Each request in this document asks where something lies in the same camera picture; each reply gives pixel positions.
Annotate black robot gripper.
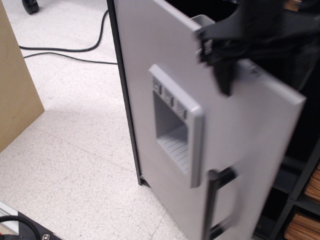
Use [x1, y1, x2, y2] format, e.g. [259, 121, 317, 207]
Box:
[195, 0, 320, 97]

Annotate grey toy fridge door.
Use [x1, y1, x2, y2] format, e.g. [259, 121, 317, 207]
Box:
[108, 0, 306, 240]

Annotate dark grey fridge cabinet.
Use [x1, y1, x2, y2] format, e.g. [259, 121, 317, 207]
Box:
[106, 0, 320, 240]

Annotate brown cardboard box top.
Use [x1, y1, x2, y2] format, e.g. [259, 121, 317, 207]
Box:
[283, 0, 302, 12]

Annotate dark grey side shelf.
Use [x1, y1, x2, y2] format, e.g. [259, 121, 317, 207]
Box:
[268, 141, 320, 240]

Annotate upper woven wicker basket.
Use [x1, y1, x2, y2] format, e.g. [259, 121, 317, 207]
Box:
[304, 163, 320, 204]

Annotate woven wicker basket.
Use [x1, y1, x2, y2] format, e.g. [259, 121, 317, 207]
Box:
[304, 163, 320, 204]
[284, 212, 320, 240]

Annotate lower woven wicker basket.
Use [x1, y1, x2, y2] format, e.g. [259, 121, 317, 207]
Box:
[284, 212, 320, 240]

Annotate black caster wheel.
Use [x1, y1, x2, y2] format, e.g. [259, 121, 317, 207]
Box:
[21, 0, 40, 15]

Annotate light brown wooden panel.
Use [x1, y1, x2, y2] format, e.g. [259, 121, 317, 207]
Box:
[0, 3, 45, 151]

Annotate black door handle bar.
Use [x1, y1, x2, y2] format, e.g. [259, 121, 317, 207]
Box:
[202, 167, 237, 240]

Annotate thick black floor cable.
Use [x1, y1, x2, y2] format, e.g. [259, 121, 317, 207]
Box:
[19, 9, 109, 53]

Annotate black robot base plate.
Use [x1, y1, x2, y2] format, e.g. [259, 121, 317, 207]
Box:
[0, 209, 63, 240]

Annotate black braided cable loop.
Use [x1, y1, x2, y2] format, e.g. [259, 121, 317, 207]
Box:
[0, 214, 35, 240]

